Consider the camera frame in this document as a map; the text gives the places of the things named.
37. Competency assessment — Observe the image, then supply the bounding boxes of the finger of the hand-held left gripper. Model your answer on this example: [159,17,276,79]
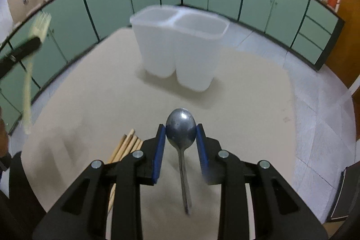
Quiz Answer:
[0,36,42,79]

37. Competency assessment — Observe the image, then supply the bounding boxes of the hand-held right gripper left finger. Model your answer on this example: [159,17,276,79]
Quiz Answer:
[32,124,166,240]

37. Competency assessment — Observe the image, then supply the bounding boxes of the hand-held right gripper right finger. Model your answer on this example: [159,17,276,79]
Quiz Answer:
[196,123,329,240]

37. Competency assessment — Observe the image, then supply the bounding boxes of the wooden fork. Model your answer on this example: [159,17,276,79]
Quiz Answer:
[21,13,53,135]

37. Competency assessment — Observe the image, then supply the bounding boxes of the metal spoon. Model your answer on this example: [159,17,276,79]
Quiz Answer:
[165,108,197,216]

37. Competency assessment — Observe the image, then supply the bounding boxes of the white twin utensil holder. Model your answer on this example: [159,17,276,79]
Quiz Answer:
[130,4,230,92]

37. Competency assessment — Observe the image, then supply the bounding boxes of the person's left forearm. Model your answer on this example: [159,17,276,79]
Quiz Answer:
[0,108,12,171]

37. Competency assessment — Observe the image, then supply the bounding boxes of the wooden chopstick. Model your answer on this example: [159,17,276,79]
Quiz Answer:
[107,134,126,164]
[130,140,143,155]
[108,137,140,215]
[113,129,135,163]

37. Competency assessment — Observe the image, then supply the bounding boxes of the green kitchen base cabinets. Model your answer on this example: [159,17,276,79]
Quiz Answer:
[0,0,345,135]

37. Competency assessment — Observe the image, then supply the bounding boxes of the black glass-front cabinet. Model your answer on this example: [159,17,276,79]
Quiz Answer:
[329,167,355,225]

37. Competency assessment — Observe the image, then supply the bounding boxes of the wooden door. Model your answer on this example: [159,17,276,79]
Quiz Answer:
[326,0,360,89]

